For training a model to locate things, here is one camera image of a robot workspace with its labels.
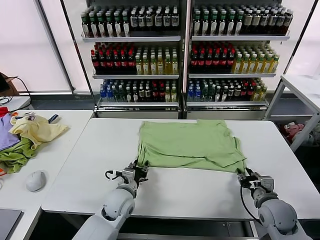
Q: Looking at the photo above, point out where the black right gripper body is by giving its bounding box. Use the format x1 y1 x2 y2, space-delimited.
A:
243 178 263 193

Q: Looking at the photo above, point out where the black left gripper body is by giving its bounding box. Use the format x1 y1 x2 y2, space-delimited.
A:
132 166 149 185

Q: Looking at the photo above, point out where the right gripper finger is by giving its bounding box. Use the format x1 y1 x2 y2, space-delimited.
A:
245 167 261 183
236 172 247 188

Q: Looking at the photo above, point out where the light green t-shirt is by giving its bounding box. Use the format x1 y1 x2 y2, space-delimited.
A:
136 119 248 174

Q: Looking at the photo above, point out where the black beverage display shelf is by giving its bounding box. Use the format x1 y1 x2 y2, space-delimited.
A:
186 0 320 120
59 0 187 120

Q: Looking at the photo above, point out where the grey metal shelf board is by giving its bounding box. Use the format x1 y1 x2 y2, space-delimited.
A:
92 73 180 80
186 100 270 108
191 34 291 42
188 72 278 79
81 35 182 43
96 101 180 108

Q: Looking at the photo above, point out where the pink plush toy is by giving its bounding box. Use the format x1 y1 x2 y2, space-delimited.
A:
283 121 305 137

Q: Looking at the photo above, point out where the white grey plush toy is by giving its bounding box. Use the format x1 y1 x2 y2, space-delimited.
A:
303 122 320 147

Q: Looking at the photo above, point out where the blue striped cloth item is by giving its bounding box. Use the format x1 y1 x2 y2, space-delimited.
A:
47 113 61 125

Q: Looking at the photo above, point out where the white computer mouse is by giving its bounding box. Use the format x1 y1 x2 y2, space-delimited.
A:
25 169 48 193

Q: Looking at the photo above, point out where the pale yellow garment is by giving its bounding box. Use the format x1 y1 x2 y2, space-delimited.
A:
8 113 70 151

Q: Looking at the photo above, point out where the red label cola bottle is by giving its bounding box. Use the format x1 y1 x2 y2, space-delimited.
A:
120 51 128 75
190 49 198 73
220 49 228 73
212 49 221 73
227 49 236 73
127 51 136 75
205 49 213 73
197 49 206 73
112 51 121 75
90 49 99 75
105 51 114 75
98 51 106 75

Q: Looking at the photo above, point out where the white printed cloth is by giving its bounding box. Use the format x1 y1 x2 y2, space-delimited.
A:
23 111 37 122

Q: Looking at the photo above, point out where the lime green garment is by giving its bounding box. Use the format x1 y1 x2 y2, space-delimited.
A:
0 136 38 175

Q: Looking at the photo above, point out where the purple garment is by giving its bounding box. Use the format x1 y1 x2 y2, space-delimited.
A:
0 112 22 152

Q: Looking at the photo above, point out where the dark grey tablet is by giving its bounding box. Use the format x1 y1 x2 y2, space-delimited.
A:
0 208 24 240

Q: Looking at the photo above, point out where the green cap dark bottle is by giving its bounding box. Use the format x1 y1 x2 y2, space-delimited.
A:
97 13 106 38
218 13 227 36
234 12 243 36
81 13 90 38
122 12 131 38
226 13 235 36
105 13 114 38
201 13 210 36
193 13 202 36
114 12 123 38
90 13 99 38
209 13 218 36

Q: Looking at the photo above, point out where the white label dark bottle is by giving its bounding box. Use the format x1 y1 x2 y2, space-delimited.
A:
130 8 139 35
171 6 180 35
163 6 172 35
138 8 146 35
145 8 154 35
154 7 163 35

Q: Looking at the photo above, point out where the brown cardboard box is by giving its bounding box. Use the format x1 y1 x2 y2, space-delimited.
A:
0 71 20 85

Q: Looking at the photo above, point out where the grey label dark bottle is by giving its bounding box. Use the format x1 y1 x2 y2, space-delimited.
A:
260 9 269 35
268 9 277 35
276 9 285 35
284 9 294 35

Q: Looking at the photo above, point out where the beige label dark bottle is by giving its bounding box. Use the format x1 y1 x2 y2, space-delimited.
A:
243 8 253 35
251 8 261 35

